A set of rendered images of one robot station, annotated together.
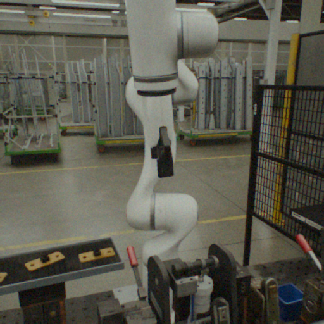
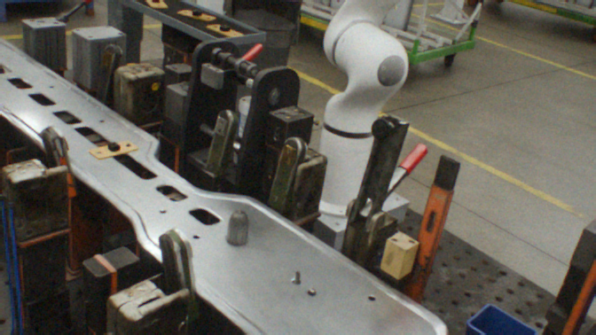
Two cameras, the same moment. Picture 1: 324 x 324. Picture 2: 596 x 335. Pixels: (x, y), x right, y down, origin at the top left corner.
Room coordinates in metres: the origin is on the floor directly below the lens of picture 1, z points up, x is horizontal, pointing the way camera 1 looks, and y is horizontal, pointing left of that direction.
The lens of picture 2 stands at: (0.25, -1.08, 1.53)
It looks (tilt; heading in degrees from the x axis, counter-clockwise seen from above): 27 degrees down; 61
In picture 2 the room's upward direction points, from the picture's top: 9 degrees clockwise
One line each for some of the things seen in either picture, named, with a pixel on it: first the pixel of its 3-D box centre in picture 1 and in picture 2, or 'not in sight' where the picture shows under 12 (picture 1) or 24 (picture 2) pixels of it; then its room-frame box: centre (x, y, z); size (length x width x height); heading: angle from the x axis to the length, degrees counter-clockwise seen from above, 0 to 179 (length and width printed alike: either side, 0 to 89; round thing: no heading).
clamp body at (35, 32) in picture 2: not in sight; (47, 89); (0.39, 0.56, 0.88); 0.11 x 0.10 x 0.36; 21
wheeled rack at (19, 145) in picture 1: (33, 112); not in sight; (6.90, 2.72, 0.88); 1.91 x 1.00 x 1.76; 18
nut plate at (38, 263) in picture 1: (45, 259); (197, 13); (0.69, 0.28, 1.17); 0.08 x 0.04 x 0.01; 132
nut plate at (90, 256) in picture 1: (97, 253); (224, 29); (0.72, 0.16, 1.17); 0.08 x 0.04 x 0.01; 114
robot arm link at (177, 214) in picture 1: (169, 228); (364, 83); (0.98, -0.02, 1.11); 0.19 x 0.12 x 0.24; 89
